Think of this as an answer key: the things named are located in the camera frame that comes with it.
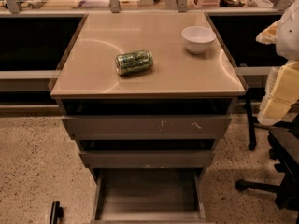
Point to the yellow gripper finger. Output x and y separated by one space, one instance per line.
268 35
281 92

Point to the black object on floor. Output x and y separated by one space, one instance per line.
57 213

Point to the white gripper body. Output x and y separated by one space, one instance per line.
288 37

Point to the middle grey drawer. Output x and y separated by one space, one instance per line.
147 159

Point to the black office chair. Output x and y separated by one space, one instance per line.
268 186

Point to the open bottom grey drawer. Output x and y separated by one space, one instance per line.
148 196

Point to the green soda can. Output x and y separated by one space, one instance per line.
133 62

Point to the top grey drawer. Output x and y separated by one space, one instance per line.
146 127

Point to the grey drawer cabinet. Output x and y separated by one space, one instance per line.
146 97

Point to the white bowl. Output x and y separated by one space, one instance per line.
197 39

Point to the black desk leg with caster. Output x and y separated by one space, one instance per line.
252 136

